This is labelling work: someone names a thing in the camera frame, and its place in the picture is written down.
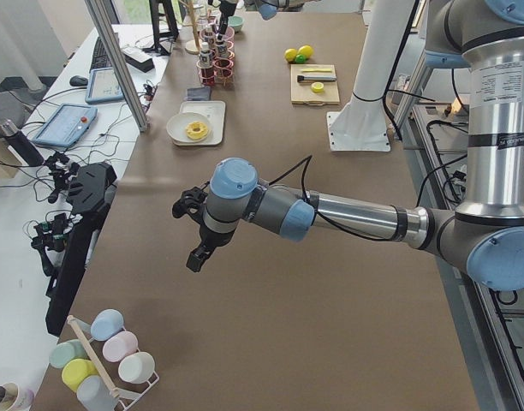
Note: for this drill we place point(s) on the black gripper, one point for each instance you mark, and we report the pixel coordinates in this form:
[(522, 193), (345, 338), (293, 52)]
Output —
[(215, 239), (223, 18)]

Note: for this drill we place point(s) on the tea bottle white cap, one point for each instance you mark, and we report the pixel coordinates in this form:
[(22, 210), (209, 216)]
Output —
[(206, 72)]

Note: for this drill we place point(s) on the cream rectangular serving tray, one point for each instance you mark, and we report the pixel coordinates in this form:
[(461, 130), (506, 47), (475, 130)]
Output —
[(214, 111)]

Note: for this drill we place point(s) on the mint green bowl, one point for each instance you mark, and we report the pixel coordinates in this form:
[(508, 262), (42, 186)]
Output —
[(236, 22)]

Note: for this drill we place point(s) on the pink ice bowl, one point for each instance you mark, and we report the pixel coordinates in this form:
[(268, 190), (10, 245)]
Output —
[(227, 38)]

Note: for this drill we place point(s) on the wooden mug tree stand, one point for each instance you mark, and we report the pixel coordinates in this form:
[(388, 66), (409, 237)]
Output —
[(192, 46)]

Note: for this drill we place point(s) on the yellow lemon lower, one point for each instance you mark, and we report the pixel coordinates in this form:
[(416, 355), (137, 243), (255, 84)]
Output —
[(290, 54)]

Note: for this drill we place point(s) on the yellow lemon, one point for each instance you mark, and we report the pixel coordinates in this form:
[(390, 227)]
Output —
[(306, 51), (290, 54)]

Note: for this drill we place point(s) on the folded grey cloth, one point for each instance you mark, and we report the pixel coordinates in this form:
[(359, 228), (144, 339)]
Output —
[(202, 93)]

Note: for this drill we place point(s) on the green lime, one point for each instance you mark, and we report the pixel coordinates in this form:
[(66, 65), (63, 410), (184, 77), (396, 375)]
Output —
[(300, 59)]

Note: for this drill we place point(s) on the yellow lemon upper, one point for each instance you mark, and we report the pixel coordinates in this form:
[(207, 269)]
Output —
[(306, 51)]

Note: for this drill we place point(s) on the steel muddler black tip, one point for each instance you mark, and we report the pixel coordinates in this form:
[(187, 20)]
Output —
[(315, 78)]

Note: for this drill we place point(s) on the bamboo cutting board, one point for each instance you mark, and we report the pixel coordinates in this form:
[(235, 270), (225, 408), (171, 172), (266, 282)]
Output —
[(301, 93)]

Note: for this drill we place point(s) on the light blue cup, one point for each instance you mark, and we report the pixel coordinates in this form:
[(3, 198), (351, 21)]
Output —
[(107, 323)]

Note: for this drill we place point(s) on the white round plate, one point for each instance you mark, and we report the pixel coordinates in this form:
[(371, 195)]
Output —
[(176, 127)]

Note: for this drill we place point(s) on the half lemon slice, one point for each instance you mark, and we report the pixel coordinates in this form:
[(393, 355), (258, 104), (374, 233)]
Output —
[(317, 87)]

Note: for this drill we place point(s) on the pink cup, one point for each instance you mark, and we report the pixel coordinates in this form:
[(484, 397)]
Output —
[(119, 346)]

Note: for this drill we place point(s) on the cream cup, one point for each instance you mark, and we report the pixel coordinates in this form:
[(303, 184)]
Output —
[(136, 368)]

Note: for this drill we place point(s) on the black keyboard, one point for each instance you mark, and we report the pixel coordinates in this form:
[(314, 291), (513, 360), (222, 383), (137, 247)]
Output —
[(100, 58)]

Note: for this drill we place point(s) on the teach pendant far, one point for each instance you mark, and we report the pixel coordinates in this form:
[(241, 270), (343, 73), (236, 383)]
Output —
[(103, 87)]

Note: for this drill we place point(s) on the teach pendant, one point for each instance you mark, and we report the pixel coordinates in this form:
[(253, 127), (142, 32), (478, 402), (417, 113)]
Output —
[(103, 87), (66, 126)]

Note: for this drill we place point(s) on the computer mouse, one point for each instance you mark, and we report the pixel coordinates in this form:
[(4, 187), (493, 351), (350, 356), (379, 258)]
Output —
[(77, 80)]

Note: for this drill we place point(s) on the mint green cup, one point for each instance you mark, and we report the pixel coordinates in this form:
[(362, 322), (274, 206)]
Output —
[(64, 352)]

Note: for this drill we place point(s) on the yellow green cup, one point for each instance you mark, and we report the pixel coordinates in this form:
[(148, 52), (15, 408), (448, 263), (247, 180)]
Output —
[(76, 371)]

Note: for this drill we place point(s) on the grey blue cup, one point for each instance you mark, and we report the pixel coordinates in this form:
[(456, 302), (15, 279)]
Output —
[(93, 394)]

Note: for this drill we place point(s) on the teach pendant near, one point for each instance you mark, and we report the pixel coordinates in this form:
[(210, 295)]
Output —
[(66, 126)]

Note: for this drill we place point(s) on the black thermos bottle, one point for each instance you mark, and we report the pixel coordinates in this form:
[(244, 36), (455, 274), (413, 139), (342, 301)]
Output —
[(20, 143)]

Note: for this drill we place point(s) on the paper cup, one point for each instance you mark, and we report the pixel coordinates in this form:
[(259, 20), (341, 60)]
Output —
[(14, 398)]

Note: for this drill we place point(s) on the copper wire bottle rack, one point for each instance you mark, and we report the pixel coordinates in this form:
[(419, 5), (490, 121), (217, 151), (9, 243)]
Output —
[(223, 68)]

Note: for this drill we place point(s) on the aluminium frame post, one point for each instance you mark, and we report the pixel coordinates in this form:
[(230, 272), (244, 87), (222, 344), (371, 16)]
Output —
[(101, 21)]

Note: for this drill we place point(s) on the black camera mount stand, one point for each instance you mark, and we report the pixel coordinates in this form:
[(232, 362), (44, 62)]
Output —
[(86, 195)]

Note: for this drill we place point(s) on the wooden rack handle rod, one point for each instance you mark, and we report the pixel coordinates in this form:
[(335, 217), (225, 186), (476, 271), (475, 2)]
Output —
[(78, 327)]

